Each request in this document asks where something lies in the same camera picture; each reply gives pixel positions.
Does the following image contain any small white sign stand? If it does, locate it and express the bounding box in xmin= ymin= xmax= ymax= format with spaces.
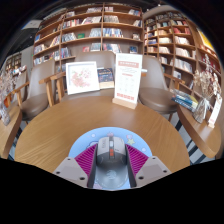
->
xmin=207 ymin=94 xmax=223 ymax=129

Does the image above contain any grey computer mouse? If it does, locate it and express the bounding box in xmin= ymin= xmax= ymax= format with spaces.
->
xmin=93 ymin=135 xmax=131 ymax=191

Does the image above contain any white hanging ceiling panel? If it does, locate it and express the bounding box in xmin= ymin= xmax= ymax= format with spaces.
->
xmin=21 ymin=19 xmax=43 ymax=30

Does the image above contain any wooden bookshelf with yellow poster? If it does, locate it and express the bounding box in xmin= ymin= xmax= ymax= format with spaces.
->
xmin=143 ymin=11 xmax=224 ymax=101

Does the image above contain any round light blue mouse pad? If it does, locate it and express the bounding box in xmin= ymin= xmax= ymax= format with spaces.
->
xmin=68 ymin=126 xmax=153 ymax=190

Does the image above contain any stack of lying books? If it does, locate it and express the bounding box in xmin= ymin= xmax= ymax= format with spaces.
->
xmin=171 ymin=89 xmax=199 ymax=113

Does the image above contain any white framed flower picture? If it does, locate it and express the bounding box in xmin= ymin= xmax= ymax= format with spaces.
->
xmin=65 ymin=61 xmax=101 ymax=96

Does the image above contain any dark blue standing book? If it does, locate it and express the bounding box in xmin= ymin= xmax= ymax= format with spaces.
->
xmin=97 ymin=67 xmax=115 ymax=90

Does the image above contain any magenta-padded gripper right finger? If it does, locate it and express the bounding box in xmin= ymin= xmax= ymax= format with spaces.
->
xmin=125 ymin=143 xmax=172 ymax=189

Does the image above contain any brown upholstered wooden armchair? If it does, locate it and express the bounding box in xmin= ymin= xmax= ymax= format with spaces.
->
xmin=54 ymin=51 xmax=116 ymax=103
xmin=138 ymin=54 xmax=186 ymax=116
xmin=13 ymin=59 xmax=56 ymax=123

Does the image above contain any white sign with wooden base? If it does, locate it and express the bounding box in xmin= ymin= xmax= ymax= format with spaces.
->
xmin=112 ymin=52 xmax=144 ymax=110

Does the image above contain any glass vase with pale flowers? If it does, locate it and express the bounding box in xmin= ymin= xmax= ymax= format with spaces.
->
xmin=192 ymin=53 xmax=222 ymax=124

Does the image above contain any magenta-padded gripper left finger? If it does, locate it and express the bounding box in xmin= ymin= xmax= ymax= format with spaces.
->
xmin=52 ymin=143 xmax=99 ymax=189

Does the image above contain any distant wooden bookshelf unit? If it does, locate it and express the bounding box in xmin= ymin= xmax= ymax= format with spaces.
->
xmin=4 ymin=52 xmax=23 ymax=73

